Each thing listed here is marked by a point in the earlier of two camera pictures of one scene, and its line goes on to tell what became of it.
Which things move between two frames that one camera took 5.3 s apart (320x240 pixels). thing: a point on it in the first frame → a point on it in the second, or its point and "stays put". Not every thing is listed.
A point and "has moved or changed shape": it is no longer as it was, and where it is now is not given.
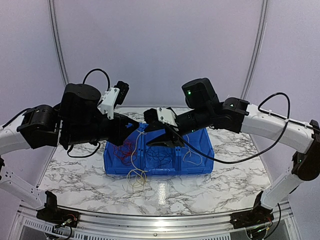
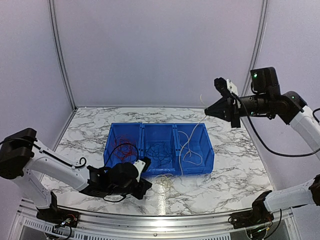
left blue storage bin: (128, 159) stays put
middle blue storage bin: (157, 159) stays put
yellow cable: (142, 132) has moved or changed shape
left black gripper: (120, 133) → (145, 185)
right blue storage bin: (188, 160) stays put
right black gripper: (165, 140) → (223, 109)
